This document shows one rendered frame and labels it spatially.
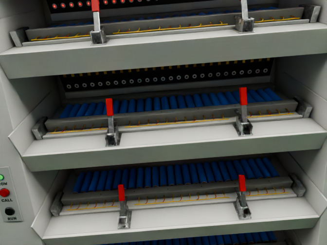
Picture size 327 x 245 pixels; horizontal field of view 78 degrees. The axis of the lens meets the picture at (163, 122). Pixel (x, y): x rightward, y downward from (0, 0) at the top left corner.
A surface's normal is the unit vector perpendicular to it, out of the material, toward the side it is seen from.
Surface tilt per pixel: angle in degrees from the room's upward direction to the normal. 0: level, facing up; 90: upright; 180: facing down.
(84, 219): 23
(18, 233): 90
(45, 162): 112
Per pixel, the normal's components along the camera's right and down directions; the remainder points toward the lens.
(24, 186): 0.01, 0.22
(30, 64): 0.04, 0.57
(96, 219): -0.07, -0.82
